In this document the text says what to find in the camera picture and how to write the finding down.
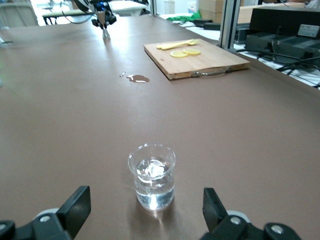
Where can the green cloth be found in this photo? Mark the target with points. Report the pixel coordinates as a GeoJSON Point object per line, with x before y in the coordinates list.
{"type": "Point", "coordinates": [185, 17]}

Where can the lemon slice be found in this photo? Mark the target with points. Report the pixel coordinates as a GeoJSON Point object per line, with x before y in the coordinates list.
{"type": "Point", "coordinates": [179, 54]}
{"type": "Point", "coordinates": [192, 51]}

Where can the black equipment case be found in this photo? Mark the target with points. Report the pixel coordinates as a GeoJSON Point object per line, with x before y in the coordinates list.
{"type": "Point", "coordinates": [275, 20]}

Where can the aluminium profile post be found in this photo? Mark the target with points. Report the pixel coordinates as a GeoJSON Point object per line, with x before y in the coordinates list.
{"type": "Point", "coordinates": [228, 25]}

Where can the black equipment box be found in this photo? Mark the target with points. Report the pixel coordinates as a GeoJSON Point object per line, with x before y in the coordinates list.
{"type": "Point", "coordinates": [287, 47]}

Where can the yellow plastic fork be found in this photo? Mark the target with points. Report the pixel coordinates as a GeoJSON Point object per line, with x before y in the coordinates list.
{"type": "Point", "coordinates": [172, 46]}

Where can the wooden cutting board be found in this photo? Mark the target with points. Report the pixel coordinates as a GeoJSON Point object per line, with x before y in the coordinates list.
{"type": "Point", "coordinates": [200, 62]}

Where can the steel double jigger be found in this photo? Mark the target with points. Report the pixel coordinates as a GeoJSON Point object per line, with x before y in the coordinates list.
{"type": "Point", "coordinates": [106, 35]}

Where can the small clear glass beaker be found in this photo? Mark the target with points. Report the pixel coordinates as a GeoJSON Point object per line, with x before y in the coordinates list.
{"type": "Point", "coordinates": [153, 190]}

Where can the brown table cloth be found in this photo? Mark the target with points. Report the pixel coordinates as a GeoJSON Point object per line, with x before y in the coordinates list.
{"type": "Point", "coordinates": [225, 125]}

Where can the liquid spill puddle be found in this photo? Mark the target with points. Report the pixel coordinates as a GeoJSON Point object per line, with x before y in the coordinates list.
{"type": "Point", "coordinates": [137, 78]}

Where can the yellow plastic knife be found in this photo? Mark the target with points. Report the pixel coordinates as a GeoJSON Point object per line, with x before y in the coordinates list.
{"type": "Point", "coordinates": [182, 42]}

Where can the cardboard box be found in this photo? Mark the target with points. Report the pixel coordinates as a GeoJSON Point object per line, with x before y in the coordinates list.
{"type": "Point", "coordinates": [210, 10]}

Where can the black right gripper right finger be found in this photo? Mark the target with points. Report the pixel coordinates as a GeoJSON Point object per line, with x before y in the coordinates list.
{"type": "Point", "coordinates": [215, 212]}

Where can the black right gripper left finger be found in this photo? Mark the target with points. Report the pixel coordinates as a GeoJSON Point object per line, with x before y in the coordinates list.
{"type": "Point", "coordinates": [75, 207]}

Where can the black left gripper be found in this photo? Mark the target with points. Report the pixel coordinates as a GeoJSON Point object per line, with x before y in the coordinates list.
{"type": "Point", "coordinates": [102, 7]}

